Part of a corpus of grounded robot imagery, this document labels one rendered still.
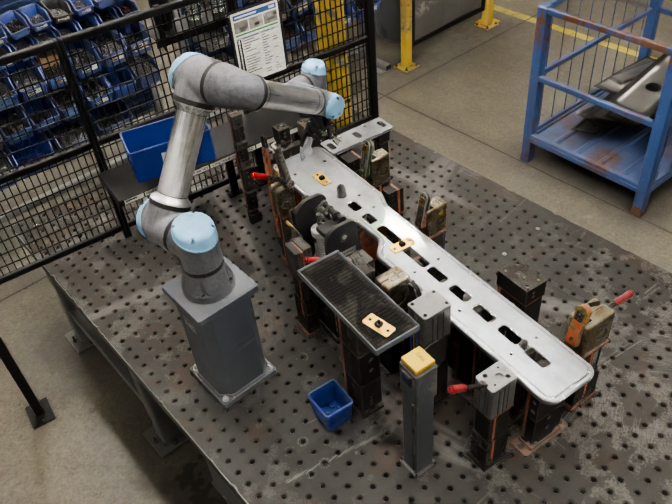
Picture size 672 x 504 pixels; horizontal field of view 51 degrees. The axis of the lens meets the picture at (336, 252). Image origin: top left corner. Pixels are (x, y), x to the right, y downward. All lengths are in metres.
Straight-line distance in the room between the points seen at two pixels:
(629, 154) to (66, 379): 3.15
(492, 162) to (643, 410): 2.38
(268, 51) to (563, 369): 1.68
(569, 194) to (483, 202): 1.32
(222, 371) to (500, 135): 2.91
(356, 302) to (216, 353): 0.49
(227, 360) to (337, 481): 0.48
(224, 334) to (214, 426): 0.32
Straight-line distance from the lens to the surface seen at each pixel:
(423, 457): 2.04
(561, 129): 4.42
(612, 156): 4.23
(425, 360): 1.73
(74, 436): 3.31
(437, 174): 3.07
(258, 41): 2.87
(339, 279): 1.93
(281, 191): 2.45
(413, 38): 5.35
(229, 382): 2.23
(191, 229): 1.92
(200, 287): 2.00
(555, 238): 2.79
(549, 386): 1.92
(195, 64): 1.93
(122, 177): 2.74
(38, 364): 3.65
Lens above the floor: 2.50
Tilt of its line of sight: 42 degrees down
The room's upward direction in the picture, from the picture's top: 6 degrees counter-clockwise
